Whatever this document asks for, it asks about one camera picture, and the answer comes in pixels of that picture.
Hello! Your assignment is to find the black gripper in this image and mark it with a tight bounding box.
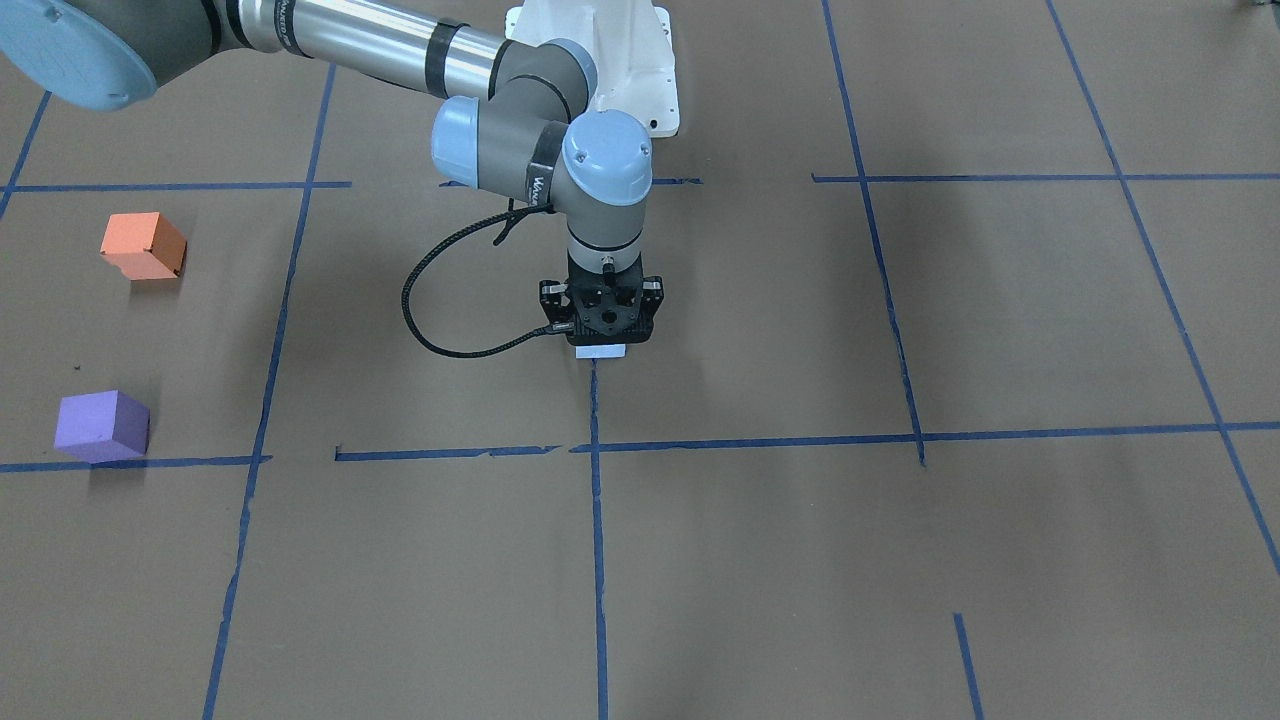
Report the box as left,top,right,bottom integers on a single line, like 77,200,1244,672
539,265,664,347

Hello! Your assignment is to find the light blue foam block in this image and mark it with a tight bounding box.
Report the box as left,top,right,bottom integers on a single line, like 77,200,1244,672
575,345,628,360

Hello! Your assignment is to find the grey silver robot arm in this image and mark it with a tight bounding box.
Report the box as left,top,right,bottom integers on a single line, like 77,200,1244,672
1,1,664,347

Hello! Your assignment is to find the orange foam block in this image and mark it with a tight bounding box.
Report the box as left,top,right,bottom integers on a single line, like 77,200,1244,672
99,211,187,281

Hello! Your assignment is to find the purple foam block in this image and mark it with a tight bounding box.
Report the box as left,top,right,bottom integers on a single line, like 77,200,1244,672
52,389,150,464

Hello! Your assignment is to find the black braided cable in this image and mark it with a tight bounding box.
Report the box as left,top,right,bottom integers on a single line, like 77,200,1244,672
401,202,561,359

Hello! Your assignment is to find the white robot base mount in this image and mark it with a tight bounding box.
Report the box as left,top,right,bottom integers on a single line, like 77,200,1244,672
504,1,681,138

